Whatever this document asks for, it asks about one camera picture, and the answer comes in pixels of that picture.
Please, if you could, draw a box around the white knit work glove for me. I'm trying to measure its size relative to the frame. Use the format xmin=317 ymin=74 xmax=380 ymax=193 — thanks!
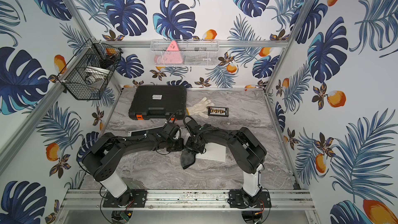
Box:
xmin=186 ymin=97 xmax=214 ymax=119

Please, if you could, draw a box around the clear mesh wall shelf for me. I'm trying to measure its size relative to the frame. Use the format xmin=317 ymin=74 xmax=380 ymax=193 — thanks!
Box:
xmin=150 ymin=39 xmax=219 ymax=66

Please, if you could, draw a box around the grey blue wiping cloth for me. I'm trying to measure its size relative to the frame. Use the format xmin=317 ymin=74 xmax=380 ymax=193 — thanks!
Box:
xmin=180 ymin=149 xmax=197 ymax=170

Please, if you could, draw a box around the black screwdriver bit box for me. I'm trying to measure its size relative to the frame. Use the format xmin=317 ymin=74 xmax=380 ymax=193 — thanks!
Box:
xmin=207 ymin=106 xmax=229 ymax=117

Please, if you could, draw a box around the silver object in basket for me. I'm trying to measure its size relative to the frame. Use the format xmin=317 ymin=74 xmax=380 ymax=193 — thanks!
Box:
xmin=84 ymin=66 xmax=110 ymax=85

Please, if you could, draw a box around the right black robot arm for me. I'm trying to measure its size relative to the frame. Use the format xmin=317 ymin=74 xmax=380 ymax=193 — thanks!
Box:
xmin=180 ymin=116 xmax=267 ymax=209

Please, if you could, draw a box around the pink triangular paper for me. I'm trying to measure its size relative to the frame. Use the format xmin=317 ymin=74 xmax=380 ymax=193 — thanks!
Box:
xmin=159 ymin=40 xmax=183 ymax=65

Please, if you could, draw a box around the white drawing tablet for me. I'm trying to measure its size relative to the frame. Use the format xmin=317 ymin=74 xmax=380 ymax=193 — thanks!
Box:
xmin=127 ymin=127 xmax=163 ymax=139
xmin=193 ymin=143 xmax=227 ymax=162

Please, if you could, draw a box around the black wire basket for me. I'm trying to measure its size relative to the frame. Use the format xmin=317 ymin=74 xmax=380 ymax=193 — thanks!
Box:
xmin=57 ymin=39 xmax=123 ymax=100

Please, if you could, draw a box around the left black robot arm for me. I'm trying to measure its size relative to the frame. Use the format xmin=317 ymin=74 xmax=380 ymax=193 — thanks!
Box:
xmin=80 ymin=111 xmax=184 ymax=208

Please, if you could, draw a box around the black plastic tool case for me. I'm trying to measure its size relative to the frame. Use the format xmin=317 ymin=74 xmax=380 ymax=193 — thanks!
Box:
xmin=128 ymin=85 xmax=187 ymax=120

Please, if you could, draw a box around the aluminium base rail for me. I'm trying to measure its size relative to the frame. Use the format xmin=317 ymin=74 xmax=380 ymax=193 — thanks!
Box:
xmin=61 ymin=189 xmax=315 ymax=211

